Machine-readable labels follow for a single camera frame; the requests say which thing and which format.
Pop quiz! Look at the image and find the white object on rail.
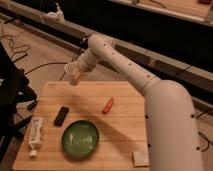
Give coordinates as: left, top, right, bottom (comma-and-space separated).
46, 4, 65, 22

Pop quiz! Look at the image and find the orange carrot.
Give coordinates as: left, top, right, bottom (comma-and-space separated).
102, 97, 114, 114

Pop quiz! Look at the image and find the black remote control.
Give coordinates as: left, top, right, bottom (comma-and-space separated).
53, 106, 69, 127

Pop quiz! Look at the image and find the beige square sponge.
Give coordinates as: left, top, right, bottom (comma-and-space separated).
133, 151, 149, 167

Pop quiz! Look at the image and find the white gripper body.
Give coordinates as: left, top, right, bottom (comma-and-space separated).
77, 49, 100, 72

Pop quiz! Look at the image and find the black equipment at left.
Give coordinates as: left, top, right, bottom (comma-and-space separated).
0, 42, 37, 163

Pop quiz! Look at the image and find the white tube with cap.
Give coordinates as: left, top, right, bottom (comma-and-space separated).
28, 117, 43, 158

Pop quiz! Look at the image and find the green ceramic bowl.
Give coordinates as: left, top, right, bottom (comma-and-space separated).
61, 120, 99, 160

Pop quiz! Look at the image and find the black cable to rail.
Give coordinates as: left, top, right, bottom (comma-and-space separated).
23, 37, 90, 81

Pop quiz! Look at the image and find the black cable on floor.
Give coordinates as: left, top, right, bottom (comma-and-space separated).
195, 108, 213, 154

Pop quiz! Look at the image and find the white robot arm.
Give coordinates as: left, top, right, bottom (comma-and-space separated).
78, 34, 204, 171

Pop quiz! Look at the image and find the wooden board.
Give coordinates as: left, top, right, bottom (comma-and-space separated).
13, 81, 148, 171

